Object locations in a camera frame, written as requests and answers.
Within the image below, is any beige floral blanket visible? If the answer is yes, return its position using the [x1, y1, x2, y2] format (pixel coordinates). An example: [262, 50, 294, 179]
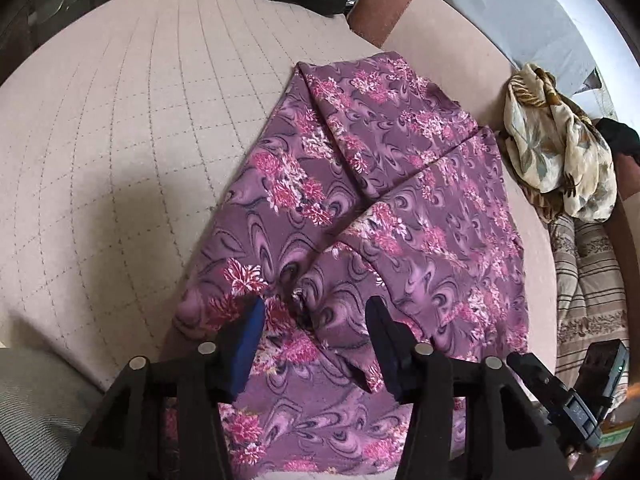
[503, 63, 617, 223]

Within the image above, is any grey pillow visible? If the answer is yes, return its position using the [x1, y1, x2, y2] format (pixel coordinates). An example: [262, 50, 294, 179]
[445, 0, 597, 96]

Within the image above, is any pink bolster cushion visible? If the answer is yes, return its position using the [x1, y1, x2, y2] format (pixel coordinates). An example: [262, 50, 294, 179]
[347, 0, 515, 131]

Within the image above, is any purple floral shirt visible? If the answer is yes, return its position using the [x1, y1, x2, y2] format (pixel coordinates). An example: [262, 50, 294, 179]
[175, 52, 528, 479]

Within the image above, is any striped brown pillow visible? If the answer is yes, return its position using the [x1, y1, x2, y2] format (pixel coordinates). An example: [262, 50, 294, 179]
[549, 214, 629, 386]

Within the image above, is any black garment on headboard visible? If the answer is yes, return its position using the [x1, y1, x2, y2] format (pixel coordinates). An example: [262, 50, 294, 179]
[596, 117, 640, 165]

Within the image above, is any pink quilted mattress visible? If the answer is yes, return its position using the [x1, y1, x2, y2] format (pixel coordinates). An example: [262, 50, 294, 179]
[0, 0, 559, 394]

